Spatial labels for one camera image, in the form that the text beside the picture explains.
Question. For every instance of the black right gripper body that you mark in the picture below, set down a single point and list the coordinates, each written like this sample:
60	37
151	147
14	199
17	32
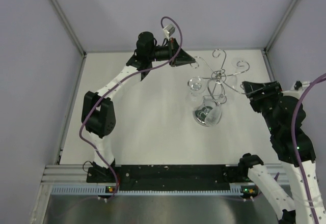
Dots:
274	90

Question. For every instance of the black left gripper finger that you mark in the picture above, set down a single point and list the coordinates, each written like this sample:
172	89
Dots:
184	56
181	63

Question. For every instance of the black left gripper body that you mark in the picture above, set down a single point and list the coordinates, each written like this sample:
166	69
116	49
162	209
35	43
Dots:
172	47

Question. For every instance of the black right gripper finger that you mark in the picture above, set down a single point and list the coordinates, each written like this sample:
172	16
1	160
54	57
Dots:
259	101
253	87

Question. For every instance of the ribbed clear flute glass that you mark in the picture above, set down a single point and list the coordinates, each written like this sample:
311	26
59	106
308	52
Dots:
212	111

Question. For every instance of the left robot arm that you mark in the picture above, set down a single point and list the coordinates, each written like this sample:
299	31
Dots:
98	112

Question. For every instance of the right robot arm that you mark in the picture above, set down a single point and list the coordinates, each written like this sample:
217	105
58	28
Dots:
283	113

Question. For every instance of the round clear wine glass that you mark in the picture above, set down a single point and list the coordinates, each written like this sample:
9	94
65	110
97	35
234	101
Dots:
196	87

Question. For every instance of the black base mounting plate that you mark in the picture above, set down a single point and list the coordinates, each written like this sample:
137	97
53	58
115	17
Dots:
177	177

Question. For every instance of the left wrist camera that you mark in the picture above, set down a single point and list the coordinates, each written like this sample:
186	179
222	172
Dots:
169	30

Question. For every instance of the chrome wire glass rack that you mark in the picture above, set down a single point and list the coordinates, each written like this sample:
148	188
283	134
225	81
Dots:
218	81

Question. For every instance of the aluminium frame rail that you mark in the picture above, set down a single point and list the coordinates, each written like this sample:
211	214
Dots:
74	173

